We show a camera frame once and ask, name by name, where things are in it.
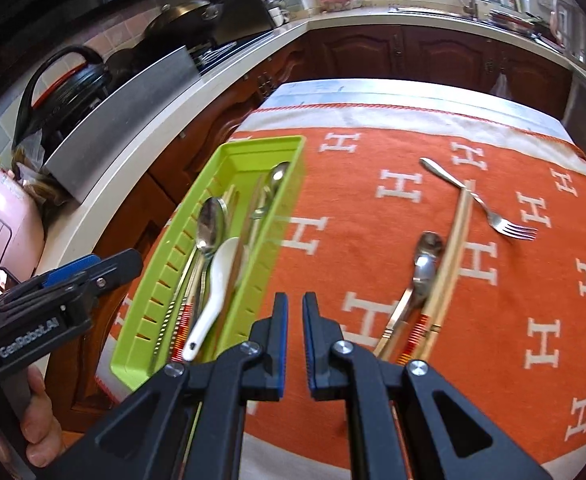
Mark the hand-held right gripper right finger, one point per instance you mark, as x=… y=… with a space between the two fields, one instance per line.
x=309 y=355

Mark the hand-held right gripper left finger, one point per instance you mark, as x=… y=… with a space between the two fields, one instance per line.
x=282 y=350

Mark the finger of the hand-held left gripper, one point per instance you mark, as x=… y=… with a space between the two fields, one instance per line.
x=70 y=267
x=118 y=270

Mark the green plastic utensil tray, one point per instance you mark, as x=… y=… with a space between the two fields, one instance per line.
x=253 y=290

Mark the silver metal chopstick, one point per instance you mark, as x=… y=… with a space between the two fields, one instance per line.
x=175 y=305
x=163 y=340

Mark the white ceramic spoon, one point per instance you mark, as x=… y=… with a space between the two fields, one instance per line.
x=218 y=280

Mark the silver metal spoon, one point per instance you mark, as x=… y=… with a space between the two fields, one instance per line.
x=210 y=225
x=278 y=175
x=429 y=252

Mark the person's left hand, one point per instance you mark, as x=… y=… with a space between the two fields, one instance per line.
x=43 y=425

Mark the pink kitchen appliance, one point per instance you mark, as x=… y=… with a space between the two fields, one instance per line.
x=3 y=220

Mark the bag of dried food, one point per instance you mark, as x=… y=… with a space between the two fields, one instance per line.
x=38 y=185

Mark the white kitchen countertop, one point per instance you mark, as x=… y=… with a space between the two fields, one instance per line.
x=123 y=180

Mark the orange printed blanket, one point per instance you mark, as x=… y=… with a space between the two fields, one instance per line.
x=353 y=255

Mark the stainless steel stove panel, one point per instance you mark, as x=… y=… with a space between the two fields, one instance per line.
x=123 y=120

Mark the silver metal fork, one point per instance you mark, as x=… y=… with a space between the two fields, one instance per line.
x=448 y=177

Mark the gas stove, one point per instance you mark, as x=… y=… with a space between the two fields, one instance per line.
x=218 y=55

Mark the black frying pan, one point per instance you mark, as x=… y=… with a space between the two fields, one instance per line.
x=183 y=17

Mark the white cup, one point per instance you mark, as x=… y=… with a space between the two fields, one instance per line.
x=275 y=15

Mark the dark wooden kitchen cabinets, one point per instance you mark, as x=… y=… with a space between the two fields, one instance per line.
x=448 y=55

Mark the white hanging bag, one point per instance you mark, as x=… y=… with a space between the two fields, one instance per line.
x=501 y=85

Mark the pink bowl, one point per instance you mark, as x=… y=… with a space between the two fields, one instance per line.
x=340 y=2

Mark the dish rack with dishes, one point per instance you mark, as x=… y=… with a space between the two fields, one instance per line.
x=518 y=22

